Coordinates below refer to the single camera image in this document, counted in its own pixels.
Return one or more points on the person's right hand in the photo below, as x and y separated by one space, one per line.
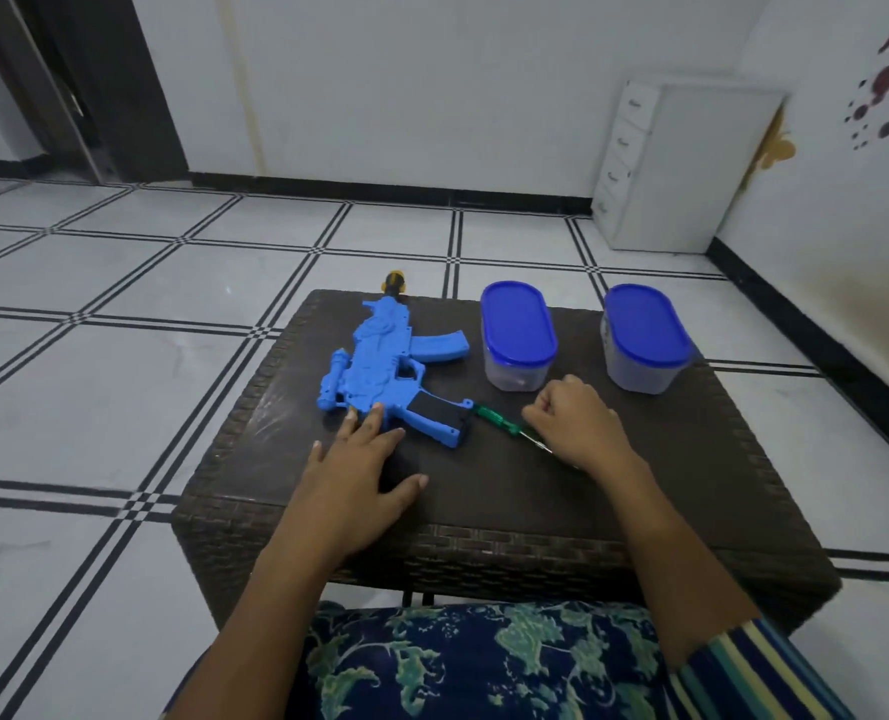
579 431

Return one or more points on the person's left hand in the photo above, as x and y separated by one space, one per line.
350 491

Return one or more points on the person's left middle finger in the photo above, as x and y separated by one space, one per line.
372 427

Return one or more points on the person's left thumb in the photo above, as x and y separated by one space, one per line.
408 492

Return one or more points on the person's right fingers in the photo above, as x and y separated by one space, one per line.
553 408

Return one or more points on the person's left little finger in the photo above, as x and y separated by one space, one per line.
319 458

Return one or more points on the person's left forearm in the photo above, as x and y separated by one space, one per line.
264 622

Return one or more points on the person's right forearm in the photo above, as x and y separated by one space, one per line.
673 554

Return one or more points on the blue toy gun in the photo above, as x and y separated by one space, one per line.
384 367

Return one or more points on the clear container with blue lid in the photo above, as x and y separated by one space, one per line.
518 333
647 337

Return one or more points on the dark brown wicker table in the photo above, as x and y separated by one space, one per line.
504 509

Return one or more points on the blue floral garment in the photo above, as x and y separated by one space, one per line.
482 667

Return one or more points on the white drawer cabinet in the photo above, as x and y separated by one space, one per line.
684 164

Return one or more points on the striped sleeve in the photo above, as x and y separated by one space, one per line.
752 678

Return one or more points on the dark door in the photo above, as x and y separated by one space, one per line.
114 82

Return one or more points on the yellow butterfly wall decal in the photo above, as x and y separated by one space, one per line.
773 146

